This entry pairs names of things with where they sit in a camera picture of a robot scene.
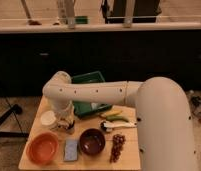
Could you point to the bunch of red grapes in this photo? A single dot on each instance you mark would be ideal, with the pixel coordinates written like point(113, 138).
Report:
point(117, 146)

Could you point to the yellow banana toy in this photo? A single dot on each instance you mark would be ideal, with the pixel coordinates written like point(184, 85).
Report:
point(110, 113)

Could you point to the blue sponge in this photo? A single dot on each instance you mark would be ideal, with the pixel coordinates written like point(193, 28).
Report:
point(71, 150)

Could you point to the small metal cup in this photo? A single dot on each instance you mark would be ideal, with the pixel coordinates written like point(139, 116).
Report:
point(71, 129)

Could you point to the white crumpled cloth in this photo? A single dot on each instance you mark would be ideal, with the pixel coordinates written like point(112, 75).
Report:
point(95, 105)

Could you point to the white handled brush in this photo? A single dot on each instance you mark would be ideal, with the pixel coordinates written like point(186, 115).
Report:
point(109, 126)

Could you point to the black stand leg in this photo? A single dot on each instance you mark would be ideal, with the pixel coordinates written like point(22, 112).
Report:
point(17, 110)

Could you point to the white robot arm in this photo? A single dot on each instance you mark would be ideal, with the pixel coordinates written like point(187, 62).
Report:
point(164, 124)

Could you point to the white plastic cup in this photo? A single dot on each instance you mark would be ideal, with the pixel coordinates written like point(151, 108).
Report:
point(48, 119)

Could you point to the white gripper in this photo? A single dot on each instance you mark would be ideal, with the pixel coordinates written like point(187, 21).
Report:
point(65, 118)

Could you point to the wooden folding table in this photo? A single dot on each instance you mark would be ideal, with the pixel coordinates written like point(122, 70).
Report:
point(129, 159)

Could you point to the green plastic tray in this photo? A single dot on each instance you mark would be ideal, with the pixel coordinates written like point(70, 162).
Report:
point(83, 109)

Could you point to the dark red bowl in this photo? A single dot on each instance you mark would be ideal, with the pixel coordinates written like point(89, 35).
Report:
point(92, 142)

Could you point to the orange plastic bowl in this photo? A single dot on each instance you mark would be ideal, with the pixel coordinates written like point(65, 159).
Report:
point(42, 149)

